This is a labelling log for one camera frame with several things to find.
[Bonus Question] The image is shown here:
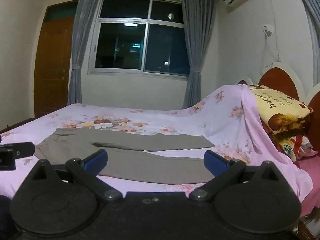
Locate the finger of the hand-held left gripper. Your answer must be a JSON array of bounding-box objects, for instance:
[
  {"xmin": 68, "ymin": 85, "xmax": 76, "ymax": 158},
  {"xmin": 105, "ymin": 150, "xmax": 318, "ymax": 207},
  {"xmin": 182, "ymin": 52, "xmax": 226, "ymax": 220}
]
[{"xmin": 0, "ymin": 142, "xmax": 35, "ymax": 171}]

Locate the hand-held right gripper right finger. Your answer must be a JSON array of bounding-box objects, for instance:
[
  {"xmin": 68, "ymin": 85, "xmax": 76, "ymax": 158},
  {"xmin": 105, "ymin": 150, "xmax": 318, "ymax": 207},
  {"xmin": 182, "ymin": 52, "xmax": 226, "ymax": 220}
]
[{"xmin": 189, "ymin": 150, "xmax": 288, "ymax": 202}]

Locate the brown wooden door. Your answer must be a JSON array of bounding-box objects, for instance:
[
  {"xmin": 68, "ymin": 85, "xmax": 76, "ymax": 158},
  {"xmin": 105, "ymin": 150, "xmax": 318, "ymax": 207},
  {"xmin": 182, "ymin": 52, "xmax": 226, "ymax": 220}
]
[{"xmin": 34, "ymin": 0, "xmax": 79, "ymax": 119}]

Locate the pink floral bed sheet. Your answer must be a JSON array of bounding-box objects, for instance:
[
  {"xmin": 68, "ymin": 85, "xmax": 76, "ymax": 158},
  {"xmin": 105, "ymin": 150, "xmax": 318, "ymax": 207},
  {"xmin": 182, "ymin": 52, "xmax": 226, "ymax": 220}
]
[{"xmin": 0, "ymin": 84, "xmax": 313, "ymax": 203}]

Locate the dark cloth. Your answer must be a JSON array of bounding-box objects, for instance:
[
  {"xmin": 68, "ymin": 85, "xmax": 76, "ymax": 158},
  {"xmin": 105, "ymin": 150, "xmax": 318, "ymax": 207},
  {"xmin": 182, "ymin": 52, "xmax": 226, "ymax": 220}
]
[{"xmin": 0, "ymin": 195, "xmax": 15, "ymax": 240}]

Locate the red and white headboard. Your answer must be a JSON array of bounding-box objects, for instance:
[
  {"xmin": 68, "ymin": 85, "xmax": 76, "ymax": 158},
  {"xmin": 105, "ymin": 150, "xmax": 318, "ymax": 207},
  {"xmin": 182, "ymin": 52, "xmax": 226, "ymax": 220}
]
[{"xmin": 237, "ymin": 61, "xmax": 320, "ymax": 140}]

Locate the grey fleece blanket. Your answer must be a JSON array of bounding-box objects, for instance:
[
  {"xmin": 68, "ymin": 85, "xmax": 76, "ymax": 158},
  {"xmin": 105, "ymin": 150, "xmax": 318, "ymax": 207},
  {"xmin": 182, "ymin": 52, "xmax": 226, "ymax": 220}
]
[{"xmin": 34, "ymin": 127, "xmax": 215, "ymax": 183}]

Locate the pink bed mattress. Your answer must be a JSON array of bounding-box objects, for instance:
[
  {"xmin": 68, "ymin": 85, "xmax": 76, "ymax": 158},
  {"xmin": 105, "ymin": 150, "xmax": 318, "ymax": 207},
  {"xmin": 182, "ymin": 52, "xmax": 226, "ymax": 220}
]
[{"xmin": 299, "ymin": 152, "xmax": 320, "ymax": 218}]

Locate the yellow printed pillow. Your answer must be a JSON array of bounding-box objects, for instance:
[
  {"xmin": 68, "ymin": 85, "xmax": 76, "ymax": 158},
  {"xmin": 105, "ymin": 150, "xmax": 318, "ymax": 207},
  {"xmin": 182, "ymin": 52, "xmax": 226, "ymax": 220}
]
[{"xmin": 250, "ymin": 85, "xmax": 314, "ymax": 134}]

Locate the dark wooden bed frame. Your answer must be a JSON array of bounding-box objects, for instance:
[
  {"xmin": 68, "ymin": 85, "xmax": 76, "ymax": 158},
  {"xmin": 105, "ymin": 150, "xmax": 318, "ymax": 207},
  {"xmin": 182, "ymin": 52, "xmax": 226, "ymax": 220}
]
[{"xmin": 0, "ymin": 117, "xmax": 34, "ymax": 133}]

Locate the red floral blanket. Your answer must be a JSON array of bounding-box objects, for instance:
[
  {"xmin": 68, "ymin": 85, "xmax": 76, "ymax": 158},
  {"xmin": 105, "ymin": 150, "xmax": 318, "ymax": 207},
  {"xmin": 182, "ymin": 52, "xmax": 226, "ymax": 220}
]
[{"xmin": 270, "ymin": 130, "xmax": 319, "ymax": 160}]

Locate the white cable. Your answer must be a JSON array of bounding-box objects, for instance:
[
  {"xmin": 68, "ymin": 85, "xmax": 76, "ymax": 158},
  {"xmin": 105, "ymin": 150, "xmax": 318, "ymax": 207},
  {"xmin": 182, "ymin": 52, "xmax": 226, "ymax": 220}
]
[{"xmin": 260, "ymin": 30, "xmax": 285, "ymax": 70}]

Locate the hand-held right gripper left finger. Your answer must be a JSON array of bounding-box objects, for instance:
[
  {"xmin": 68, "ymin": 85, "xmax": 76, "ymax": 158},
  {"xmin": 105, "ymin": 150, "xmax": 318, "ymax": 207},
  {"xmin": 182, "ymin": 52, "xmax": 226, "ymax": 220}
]
[{"xmin": 25, "ymin": 149, "xmax": 123, "ymax": 203}]

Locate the grey curtain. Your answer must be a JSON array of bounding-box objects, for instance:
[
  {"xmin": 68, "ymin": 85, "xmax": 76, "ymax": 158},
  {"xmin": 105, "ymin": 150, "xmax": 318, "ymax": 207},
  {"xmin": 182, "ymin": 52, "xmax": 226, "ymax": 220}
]
[
  {"xmin": 179, "ymin": 0, "xmax": 219, "ymax": 109},
  {"xmin": 67, "ymin": 0, "xmax": 105, "ymax": 105},
  {"xmin": 291, "ymin": 0, "xmax": 320, "ymax": 65}
]

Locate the white wall socket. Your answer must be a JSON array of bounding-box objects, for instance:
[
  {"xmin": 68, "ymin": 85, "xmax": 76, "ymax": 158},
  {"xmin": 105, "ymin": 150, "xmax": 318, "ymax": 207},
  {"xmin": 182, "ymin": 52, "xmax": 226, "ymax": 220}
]
[{"xmin": 262, "ymin": 24, "xmax": 274, "ymax": 37}]

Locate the sliding glass window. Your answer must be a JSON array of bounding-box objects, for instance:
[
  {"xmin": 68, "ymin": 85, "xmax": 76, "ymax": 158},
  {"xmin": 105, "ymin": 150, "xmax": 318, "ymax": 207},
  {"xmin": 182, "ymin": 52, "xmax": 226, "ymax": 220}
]
[{"xmin": 87, "ymin": 0, "xmax": 192, "ymax": 79}]

